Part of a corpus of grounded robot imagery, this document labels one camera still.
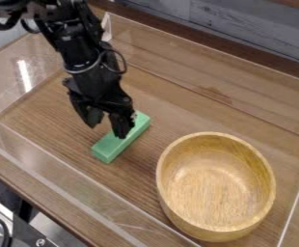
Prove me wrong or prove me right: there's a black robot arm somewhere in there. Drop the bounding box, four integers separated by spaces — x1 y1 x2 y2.
27 0 135 139

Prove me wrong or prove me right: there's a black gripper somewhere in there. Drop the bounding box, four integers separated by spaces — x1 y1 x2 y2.
63 57 135 139

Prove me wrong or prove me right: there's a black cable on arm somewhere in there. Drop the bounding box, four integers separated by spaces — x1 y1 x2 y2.
0 0 130 75

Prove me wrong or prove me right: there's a green rectangular block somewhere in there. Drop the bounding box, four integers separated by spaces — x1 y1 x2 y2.
91 111 151 164

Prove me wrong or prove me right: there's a metal frame lower left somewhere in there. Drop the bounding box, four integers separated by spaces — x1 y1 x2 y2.
0 204 56 247

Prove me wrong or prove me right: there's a brown wooden bowl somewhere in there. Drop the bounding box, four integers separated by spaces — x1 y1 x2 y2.
156 132 278 242

